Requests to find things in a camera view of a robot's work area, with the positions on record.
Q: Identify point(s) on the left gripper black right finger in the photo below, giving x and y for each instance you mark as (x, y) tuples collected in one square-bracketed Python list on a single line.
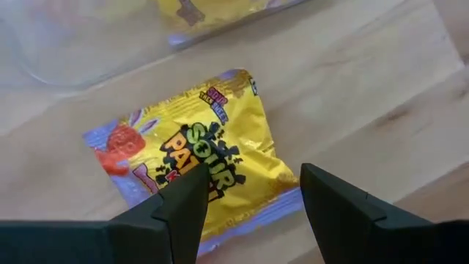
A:
[(348, 234)]

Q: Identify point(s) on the yellow Sour Patch candy pack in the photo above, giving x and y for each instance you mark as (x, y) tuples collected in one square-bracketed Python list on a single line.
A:
[(227, 146), (205, 11)]

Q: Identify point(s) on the clear plastic bin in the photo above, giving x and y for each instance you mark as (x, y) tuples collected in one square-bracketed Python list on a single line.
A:
[(73, 44)]

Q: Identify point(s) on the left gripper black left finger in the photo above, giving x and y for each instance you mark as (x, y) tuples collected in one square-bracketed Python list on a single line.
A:
[(165, 234)]

